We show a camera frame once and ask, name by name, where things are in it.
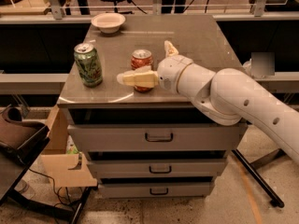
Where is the cardboard box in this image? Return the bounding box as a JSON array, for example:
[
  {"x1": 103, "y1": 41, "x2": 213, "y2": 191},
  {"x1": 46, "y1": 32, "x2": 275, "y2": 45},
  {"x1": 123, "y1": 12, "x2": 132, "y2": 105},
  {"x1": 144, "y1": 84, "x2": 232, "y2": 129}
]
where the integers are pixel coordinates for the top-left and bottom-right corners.
[{"x1": 41, "y1": 105, "x2": 97, "y2": 188}]

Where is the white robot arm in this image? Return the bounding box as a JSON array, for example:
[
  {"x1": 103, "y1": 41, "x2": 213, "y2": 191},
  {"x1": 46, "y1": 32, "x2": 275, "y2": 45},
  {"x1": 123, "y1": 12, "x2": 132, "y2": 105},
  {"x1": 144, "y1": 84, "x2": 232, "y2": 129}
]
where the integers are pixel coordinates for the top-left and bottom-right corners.
[{"x1": 117, "y1": 41, "x2": 299, "y2": 163}]

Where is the grey drawer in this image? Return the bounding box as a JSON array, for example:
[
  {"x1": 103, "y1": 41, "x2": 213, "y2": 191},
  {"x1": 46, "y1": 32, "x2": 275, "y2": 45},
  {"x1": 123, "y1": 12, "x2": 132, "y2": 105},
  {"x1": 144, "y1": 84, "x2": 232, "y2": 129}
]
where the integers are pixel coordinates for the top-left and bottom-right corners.
[
  {"x1": 68, "y1": 123, "x2": 247, "y2": 152},
  {"x1": 98, "y1": 182, "x2": 214, "y2": 199},
  {"x1": 87, "y1": 159, "x2": 227, "y2": 179}
]

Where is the green soda can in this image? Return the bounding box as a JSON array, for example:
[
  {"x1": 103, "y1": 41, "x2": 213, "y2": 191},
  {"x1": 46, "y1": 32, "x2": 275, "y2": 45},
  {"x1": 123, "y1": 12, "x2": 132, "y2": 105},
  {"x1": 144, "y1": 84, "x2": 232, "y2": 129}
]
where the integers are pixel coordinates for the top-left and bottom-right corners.
[{"x1": 74, "y1": 43, "x2": 103, "y2": 88}]

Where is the brown padded chair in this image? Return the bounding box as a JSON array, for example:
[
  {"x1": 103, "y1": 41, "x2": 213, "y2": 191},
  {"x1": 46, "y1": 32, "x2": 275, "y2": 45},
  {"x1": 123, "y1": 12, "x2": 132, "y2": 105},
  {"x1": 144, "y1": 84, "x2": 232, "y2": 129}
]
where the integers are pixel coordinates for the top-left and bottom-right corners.
[{"x1": 0, "y1": 105, "x2": 50, "y2": 166}]

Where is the black metal stand leg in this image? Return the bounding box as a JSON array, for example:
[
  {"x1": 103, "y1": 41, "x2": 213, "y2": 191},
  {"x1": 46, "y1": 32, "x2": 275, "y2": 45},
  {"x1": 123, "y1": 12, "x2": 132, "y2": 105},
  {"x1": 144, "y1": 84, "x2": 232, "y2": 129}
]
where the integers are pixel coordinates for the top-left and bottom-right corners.
[{"x1": 233, "y1": 148, "x2": 285, "y2": 208}]

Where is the metal railing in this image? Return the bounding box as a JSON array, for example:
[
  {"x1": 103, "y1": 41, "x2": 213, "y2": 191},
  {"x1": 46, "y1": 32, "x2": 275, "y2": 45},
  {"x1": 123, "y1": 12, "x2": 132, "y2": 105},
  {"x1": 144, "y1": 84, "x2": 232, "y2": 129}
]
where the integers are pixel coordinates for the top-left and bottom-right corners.
[{"x1": 0, "y1": 0, "x2": 299, "y2": 23}]

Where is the middle grey drawer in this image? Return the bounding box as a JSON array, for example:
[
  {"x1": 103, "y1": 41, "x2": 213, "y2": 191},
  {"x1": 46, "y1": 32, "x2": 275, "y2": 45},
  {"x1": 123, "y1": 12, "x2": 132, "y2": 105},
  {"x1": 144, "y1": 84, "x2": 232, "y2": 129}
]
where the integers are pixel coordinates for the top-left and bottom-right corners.
[{"x1": 87, "y1": 159, "x2": 227, "y2": 179}]

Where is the grey drawer cabinet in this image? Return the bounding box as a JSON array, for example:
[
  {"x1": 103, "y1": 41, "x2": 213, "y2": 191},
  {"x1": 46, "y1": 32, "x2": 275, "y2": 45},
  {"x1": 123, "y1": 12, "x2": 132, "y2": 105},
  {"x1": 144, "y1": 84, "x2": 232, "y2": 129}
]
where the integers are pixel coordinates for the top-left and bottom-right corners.
[{"x1": 58, "y1": 15, "x2": 242, "y2": 186}]

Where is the top grey drawer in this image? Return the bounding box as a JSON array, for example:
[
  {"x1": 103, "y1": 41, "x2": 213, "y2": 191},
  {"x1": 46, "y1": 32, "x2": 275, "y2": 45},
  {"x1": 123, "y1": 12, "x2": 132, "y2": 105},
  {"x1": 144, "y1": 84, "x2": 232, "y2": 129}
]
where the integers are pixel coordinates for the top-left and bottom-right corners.
[{"x1": 68, "y1": 123, "x2": 247, "y2": 152}]

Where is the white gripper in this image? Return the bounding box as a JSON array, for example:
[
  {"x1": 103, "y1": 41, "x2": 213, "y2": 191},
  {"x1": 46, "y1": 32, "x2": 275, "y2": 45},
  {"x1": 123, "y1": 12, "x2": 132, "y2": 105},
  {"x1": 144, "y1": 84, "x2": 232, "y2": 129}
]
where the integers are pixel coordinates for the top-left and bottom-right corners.
[{"x1": 117, "y1": 40, "x2": 193, "y2": 93}]

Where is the bottom grey drawer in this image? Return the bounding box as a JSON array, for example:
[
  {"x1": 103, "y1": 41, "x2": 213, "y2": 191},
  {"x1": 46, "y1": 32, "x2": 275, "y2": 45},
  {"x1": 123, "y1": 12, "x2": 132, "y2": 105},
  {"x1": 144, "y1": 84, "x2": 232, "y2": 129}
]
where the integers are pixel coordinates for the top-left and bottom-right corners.
[{"x1": 98, "y1": 182, "x2": 214, "y2": 199}]

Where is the red coke can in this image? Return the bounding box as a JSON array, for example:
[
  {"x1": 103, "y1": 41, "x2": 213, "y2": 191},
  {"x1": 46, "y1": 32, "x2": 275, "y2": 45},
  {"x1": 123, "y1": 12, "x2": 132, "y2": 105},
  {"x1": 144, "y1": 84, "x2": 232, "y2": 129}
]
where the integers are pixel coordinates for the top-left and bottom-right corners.
[{"x1": 130, "y1": 49, "x2": 155, "y2": 93}]

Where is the black floor cable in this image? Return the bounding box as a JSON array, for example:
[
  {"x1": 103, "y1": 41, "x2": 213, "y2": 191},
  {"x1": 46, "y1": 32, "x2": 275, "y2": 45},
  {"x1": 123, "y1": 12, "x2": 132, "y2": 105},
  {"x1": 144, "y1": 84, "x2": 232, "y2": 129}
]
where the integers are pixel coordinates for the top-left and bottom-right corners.
[{"x1": 28, "y1": 167, "x2": 82, "y2": 207}]

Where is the white paper bowl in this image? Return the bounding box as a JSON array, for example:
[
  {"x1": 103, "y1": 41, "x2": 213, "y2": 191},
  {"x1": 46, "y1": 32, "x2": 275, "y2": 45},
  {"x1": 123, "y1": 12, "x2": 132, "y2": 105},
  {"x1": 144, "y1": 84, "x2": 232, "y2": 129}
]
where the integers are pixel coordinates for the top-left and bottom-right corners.
[{"x1": 92, "y1": 13, "x2": 126, "y2": 34}]

